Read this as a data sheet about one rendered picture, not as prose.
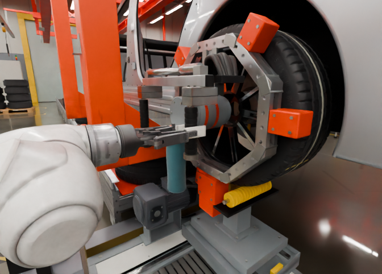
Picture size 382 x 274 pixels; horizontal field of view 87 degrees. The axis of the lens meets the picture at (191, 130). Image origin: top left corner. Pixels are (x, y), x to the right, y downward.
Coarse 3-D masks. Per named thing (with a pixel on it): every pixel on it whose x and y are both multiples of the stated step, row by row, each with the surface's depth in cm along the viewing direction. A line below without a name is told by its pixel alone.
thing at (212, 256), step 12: (192, 228) 117; (192, 240) 110; (204, 240) 108; (204, 252) 101; (216, 252) 100; (288, 252) 100; (300, 252) 97; (216, 264) 94; (228, 264) 93; (264, 264) 93; (276, 264) 93; (288, 264) 92
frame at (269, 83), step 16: (192, 48) 84; (208, 48) 77; (224, 48) 72; (240, 48) 64; (256, 64) 60; (256, 80) 61; (272, 80) 58; (176, 96) 100; (272, 96) 58; (256, 128) 63; (256, 144) 64; (272, 144) 64; (208, 160) 93; (240, 160) 70; (256, 160) 64; (224, 176) 78; (240, 176) 77
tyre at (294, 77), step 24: (240, 24) 74; (288, 48) 62; (312, 48) 73; (288, 72) 61; (312, 72) 63; (288, 96) 62; (312, 96) 62; (312, 120) 63; (288, 144) 64; (312, 144) 68; (264, 168) 72; (288, 168) 70
